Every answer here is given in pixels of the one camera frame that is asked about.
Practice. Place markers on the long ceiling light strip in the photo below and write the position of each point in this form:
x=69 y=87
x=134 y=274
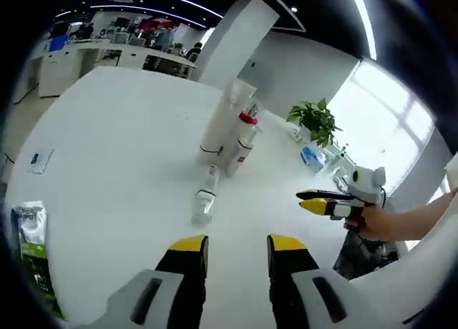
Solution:
x=365 y=21

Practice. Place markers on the white red-label skincare bottle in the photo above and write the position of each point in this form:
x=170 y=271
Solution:
x=239 y=153

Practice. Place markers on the person's right hand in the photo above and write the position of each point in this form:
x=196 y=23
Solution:
x=379 y=225

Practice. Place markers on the blue white tissue pack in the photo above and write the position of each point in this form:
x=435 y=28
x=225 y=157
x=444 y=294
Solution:
x=311 y=159

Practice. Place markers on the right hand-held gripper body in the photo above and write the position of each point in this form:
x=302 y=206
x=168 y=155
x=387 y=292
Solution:
x=366 y=187

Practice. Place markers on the long white office desk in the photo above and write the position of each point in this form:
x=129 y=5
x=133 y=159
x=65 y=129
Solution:
x=89 y=62

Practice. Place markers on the person's white shirt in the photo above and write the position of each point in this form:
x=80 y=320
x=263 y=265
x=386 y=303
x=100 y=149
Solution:
x=411 y=282

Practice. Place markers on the green potted plant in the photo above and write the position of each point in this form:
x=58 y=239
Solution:
x=316 y=119

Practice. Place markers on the green black skincare sachet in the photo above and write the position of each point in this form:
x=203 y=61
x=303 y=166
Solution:
x=34 y=243

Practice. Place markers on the clear skincare bottle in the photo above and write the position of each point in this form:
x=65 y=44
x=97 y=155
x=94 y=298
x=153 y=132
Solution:
x=204 y=204

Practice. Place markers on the white square pillar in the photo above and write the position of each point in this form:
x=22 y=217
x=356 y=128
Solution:
x=236 y=35

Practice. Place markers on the tall white skincare bottle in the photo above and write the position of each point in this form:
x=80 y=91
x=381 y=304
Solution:
x=214 y=128

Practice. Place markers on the white power socket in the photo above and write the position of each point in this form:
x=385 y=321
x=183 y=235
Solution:
x=297 y=135

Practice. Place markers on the black office chair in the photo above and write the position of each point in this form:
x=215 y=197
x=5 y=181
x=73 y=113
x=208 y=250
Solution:
x=361 y=257

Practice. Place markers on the silver dark-print skincare sachet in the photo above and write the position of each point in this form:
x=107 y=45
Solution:
x=43 y=161

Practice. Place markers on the blue storage box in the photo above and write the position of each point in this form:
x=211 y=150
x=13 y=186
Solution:
x=58 y=44

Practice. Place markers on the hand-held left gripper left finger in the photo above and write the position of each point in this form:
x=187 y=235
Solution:
x=182 y=289

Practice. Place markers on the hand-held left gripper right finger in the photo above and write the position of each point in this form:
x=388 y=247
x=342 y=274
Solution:
x=293 y=289

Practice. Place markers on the large bright window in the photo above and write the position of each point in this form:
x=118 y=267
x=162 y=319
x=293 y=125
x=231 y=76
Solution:
x=383 y=128

